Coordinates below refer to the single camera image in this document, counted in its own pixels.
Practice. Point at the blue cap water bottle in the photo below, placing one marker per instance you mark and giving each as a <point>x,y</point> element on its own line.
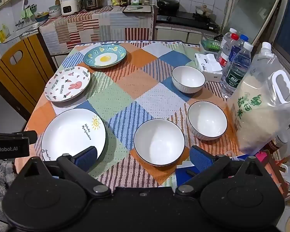
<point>243,40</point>

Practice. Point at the white rice cooker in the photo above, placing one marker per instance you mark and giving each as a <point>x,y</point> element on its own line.
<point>70,7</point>

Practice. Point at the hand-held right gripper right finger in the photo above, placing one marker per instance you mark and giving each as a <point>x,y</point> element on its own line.
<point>200,158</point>

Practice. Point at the cutting board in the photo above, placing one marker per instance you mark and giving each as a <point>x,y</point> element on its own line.
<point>136,9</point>

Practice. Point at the green label water bottle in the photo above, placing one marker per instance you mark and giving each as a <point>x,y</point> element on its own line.
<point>234,77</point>

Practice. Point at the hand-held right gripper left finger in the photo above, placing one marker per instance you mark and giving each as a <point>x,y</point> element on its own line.
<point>87,156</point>

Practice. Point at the striped counter cloth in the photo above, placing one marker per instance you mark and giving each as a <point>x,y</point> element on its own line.
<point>99,29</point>

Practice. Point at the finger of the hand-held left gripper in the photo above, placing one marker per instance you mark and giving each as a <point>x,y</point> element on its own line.
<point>29,136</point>

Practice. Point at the red cap water bottle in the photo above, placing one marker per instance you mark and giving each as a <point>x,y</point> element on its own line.
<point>233,49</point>

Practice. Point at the white tissue pack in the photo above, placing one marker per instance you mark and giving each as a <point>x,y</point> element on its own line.
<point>209,67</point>

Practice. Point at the green plastic basket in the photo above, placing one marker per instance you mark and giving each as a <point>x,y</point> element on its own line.
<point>211,44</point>

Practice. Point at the blue fried egg plate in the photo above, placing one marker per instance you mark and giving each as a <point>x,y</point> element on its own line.
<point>104,58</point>

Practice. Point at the blue bowl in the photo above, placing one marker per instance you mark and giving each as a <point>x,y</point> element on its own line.
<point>42,17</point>

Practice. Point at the white bunny print plate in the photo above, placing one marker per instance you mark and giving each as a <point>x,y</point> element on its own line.
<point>70,84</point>

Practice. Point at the grey leaning board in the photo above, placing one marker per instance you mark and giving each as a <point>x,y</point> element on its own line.
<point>253,9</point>

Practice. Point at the black wok with lid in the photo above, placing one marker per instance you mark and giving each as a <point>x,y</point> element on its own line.
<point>168,3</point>

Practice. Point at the white green bowl stack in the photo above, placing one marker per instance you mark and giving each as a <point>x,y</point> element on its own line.
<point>55,11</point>

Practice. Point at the pot with glass lid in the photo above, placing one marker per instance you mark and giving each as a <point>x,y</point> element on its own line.
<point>204,11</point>

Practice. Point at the red label water bottle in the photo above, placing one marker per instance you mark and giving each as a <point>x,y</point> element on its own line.
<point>224,50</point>

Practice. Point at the black gas stove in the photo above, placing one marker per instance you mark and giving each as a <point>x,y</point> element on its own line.
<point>188,20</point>

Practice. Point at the clear bag of rice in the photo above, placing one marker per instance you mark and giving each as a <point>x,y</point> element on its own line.
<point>256,116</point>

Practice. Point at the white bowl dark rim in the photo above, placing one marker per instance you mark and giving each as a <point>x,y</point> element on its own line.
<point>159,142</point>
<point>206,120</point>
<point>188,77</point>

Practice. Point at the white sun print plate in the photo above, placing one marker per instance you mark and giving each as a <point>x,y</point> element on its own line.
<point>70,133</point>

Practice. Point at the black white checkered rug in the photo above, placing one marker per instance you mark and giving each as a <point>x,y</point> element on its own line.
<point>0,176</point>

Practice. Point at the green hanging cloth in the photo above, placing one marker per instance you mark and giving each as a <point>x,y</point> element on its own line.
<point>27,12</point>

